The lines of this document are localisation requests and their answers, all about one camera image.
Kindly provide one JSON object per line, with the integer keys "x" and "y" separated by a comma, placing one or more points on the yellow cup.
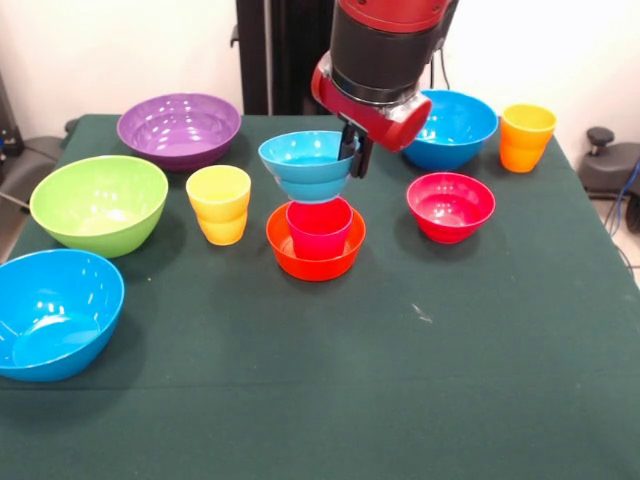
{"x": 218, "y": 210}

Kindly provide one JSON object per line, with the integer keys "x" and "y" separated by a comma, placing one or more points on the large blue bowl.
{"x": 55, "y": 320}
{"x": 455, "y": 135}

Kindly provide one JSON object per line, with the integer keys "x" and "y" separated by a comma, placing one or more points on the dark green tablecloth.
{"x": 350, "y": 350}

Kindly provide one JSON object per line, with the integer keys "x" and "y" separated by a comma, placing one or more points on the large purple bowl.
{"x": 177, "y": 132}

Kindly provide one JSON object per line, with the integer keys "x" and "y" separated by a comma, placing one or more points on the orange bowl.
{"x": 315, "y": 270}

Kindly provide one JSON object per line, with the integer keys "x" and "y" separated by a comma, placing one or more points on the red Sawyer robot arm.
{"x": 385, "y": 55}

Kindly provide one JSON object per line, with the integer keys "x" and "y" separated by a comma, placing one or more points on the black equipment box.
{"x": 7, "y": 130}

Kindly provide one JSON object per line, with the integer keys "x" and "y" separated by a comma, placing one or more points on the black stand base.
{"x": 615, "y": 167}

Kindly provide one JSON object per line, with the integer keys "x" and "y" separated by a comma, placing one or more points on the large green bowl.
{"x": 100, "y": 205}

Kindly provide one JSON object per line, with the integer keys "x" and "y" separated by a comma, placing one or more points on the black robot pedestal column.
{"x": 280, "y": 50}

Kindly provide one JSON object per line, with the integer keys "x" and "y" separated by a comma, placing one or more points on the crimson cup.
{"x": 320, "y": 240}

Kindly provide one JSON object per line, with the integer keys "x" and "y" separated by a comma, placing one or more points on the small blue bowl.
{"x": 310, "y": 180}

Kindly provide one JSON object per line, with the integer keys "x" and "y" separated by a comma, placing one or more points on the grey stand base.
{"x": 35, "y": 150}

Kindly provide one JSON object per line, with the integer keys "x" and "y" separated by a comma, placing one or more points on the crimson small bowl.
{"x": 450, "y": 210}

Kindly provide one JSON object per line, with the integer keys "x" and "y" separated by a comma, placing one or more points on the orange cup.
{"x": 527, "y": 145}

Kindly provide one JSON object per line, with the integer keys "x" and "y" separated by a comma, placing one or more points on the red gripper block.
{"x": 380, "y": 122}

